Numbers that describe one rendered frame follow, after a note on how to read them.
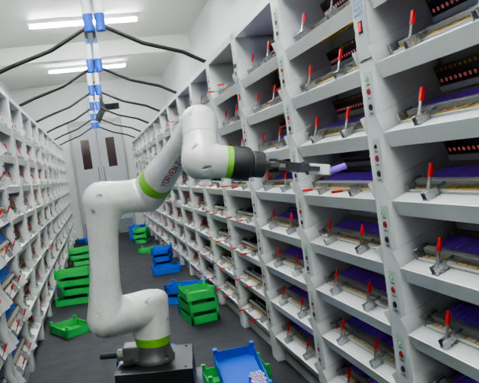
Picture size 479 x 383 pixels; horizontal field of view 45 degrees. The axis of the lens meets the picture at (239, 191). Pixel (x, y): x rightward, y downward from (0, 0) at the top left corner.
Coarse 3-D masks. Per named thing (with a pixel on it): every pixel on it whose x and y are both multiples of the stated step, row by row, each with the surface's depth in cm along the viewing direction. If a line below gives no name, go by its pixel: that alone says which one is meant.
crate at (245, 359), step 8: (216, 352) 276; (224, 352) 279; (232, 352) 281; (240, 352) 282; (248, 352) 283; (256, 352) 277; (216, 360) 273; (224, 360) 280; (232, 360) 280; (240, 360) 280; (248, 360) 279; (256, 360) 278; (216, 368) 274; (224, 368) 275; (232, 368) 275; (240, 368) 275; (248, 368) 275; (256, 368) 274; (264, 368) 267; (224, 376) 270; (232, 376) 270; (240, 376) 270; (248, 376) 270
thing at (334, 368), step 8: (344, 360) 233; (328, 368) 231; (336, 368) 232; (344, 368) 230; (352, 368) 228; (328, 376) 231; (336, 376) 232; (344, 376) 227; (352, 376) 223; (360, 376) 218; (368, 376) 217
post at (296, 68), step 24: (288, 0) 225; (312, 0) 227; (288, 24) 225; (312, 48) 227; (288, 72) 225; (312, 72) 228; (288, 96) 227; (336, 96) 230; (312, 120) 228; (312, 216) 229; (312, 264) 229; (312, 288) 232; (336, 360) 232
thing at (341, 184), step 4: (316, 184) 225; (320, 184) 221; (332, 184) 210; (336, 184) 206; (340, 184) 203; (344, 184) 199; (348, 184) 196; (352, 184) 193; (364, 184) 185; (328, 188) 210; (332, 188) 207; (336, 188) 203; (340, 188) 200; (348, 188) 194
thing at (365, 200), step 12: (312, 180) 228; (312, 192) 222; (360, 192) 185; (372, 192) 168; (312, 204) 223; (324, 204) 211; (336, 204) 200; (348, 204) 190; (360, 204) 180; (372, 204) 173
